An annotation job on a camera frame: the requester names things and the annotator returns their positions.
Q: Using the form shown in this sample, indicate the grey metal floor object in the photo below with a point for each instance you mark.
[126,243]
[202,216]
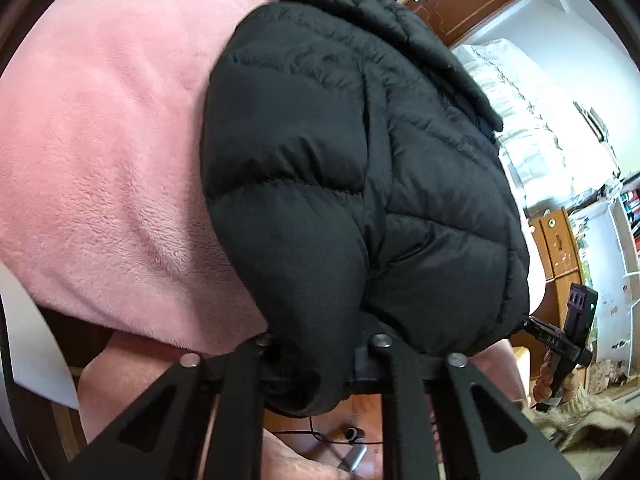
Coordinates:
[354,457]

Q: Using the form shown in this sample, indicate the pile of books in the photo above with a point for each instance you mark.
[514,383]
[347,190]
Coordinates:
[597,122]

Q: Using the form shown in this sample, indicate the person's pink trousers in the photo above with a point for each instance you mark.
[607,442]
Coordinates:
[130,395]

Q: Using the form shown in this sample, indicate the brown wooden door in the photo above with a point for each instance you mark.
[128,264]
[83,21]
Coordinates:
[465,5]

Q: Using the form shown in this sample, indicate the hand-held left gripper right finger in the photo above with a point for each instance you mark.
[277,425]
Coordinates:
[395,375]

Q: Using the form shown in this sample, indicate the white printed bed frame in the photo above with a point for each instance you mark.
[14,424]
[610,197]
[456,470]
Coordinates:
[30,340]

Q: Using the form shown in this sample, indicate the wooden drawer cabinet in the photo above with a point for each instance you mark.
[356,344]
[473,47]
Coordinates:
[557,250]

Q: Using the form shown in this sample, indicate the person's right forearm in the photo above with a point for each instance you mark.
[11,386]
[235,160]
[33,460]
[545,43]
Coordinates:
[590,420]

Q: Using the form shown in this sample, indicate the person's right hand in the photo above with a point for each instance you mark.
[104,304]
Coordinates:
[542,377]

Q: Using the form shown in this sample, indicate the pink fleece bed blanket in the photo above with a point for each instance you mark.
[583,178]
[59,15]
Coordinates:
[100,160]

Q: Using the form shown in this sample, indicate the black puffer jacket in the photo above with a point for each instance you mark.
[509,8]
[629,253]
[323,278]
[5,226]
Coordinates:
[325,185]

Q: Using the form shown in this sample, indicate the white bookshelf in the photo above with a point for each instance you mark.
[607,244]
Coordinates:
[627,240]

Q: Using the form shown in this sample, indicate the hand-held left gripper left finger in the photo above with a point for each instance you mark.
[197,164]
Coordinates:
[245,370]

